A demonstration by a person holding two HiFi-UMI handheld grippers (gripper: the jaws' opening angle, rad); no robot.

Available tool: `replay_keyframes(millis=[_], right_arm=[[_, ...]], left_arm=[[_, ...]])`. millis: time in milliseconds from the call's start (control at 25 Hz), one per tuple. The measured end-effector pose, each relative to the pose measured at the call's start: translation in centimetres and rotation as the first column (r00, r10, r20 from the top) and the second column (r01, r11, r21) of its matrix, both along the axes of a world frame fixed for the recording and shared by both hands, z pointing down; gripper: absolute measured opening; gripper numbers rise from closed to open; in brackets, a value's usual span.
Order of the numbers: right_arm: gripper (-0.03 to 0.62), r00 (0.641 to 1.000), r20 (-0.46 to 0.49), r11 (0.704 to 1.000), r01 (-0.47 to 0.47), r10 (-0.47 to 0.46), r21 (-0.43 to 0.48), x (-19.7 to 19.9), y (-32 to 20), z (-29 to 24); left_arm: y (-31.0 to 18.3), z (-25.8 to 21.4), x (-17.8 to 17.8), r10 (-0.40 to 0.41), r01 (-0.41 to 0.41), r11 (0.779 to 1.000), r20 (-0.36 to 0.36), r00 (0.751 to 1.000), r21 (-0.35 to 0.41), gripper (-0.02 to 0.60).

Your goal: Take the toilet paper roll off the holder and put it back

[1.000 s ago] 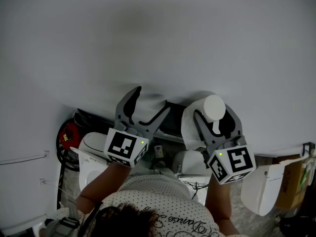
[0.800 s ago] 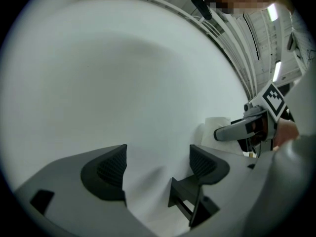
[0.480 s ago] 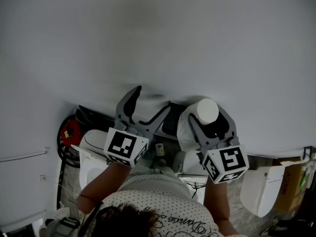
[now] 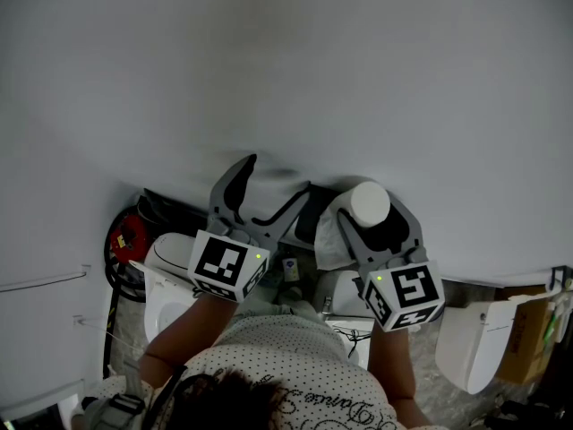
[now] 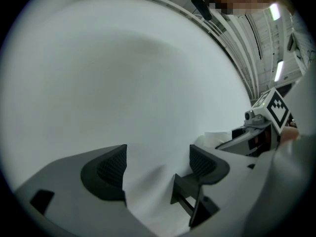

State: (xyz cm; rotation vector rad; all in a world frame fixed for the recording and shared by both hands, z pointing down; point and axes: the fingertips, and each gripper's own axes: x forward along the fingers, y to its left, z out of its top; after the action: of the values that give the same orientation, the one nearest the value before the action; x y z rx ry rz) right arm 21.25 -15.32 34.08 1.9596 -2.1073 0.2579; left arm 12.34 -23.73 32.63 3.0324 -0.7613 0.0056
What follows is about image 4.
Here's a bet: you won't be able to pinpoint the brown cardboard box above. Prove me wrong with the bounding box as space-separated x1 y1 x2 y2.
494 287 559 387

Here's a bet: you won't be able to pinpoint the person's left forearm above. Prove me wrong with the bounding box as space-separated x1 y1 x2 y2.
138 290 239 394

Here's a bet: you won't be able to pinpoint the white toilet tank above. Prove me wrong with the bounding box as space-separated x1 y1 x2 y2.
312 269 376 371

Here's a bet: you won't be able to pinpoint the red cable reel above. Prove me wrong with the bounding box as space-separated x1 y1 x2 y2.
109 212 149 263

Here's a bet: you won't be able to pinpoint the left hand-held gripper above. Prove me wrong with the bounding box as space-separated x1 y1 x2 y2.
187 153 312 305

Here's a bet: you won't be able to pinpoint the black hose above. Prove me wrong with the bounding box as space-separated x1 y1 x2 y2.
101 203 149 380

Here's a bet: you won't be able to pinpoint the person's right forearm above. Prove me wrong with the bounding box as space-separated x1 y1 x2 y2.
366 319 432 427

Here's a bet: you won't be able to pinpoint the white toilet seat unit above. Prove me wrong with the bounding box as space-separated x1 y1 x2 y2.
434 297 517 396

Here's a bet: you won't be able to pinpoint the white dotted shirt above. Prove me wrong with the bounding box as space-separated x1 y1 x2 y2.
80 314 406 430

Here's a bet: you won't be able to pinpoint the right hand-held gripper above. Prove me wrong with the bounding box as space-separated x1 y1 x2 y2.
337 193 446 332

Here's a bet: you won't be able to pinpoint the small bottle with blue label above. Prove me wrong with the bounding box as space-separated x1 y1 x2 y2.
281 254 301 284

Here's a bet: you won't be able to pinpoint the grey shoulder strap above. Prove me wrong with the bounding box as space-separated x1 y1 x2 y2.
82 360 153 430

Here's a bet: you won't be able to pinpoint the white toilet paper roll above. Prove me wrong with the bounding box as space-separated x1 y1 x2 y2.
312 180 392 272

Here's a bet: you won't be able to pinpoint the black thin wires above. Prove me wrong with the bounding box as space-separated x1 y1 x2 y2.
333 324 373 360

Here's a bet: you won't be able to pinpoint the white toilet lid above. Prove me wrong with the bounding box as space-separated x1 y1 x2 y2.
142 233 198 278

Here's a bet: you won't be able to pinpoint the white toilet bowl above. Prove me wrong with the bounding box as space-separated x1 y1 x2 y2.
141 264 201 345

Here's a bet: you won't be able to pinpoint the white wall conduit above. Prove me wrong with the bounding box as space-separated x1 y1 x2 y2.
0 264 93 293

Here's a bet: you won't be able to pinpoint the black metal bracket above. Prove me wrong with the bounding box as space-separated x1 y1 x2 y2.
548 265 573 293

